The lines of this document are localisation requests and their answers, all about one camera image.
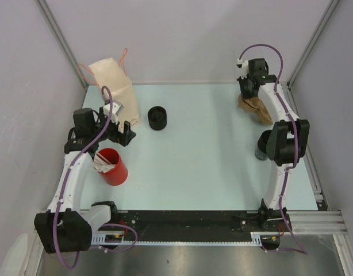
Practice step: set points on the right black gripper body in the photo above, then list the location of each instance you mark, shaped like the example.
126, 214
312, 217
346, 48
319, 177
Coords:
246, 92

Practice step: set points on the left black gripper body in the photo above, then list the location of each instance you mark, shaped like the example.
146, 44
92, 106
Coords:
112, 133

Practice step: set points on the brown pulp cup carrier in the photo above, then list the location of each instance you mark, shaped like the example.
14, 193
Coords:
256, 106

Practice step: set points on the beige paper takeout bag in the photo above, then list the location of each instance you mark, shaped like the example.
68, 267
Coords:
111, 73

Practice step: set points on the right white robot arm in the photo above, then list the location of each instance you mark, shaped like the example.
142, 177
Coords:
284, 144

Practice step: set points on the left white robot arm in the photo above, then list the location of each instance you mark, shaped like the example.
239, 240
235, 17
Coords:
62, 226

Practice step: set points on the short black coffee cup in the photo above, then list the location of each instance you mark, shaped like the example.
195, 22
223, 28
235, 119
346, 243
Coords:
157, 118

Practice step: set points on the tall black coffee cup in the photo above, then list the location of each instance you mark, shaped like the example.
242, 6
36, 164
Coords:
261, 152

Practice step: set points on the red cylindrical container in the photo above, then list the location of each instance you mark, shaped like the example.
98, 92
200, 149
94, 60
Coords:
118, 172

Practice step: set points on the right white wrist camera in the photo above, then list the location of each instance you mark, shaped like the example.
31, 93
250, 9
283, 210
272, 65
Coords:
242, 68

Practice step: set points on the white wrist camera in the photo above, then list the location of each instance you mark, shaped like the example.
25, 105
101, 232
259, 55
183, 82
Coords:
242, 68
113, 110

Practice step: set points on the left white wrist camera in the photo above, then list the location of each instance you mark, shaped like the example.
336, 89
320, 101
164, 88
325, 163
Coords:
113, 110

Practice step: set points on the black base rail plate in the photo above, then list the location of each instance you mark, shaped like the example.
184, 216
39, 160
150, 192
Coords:
196, 226

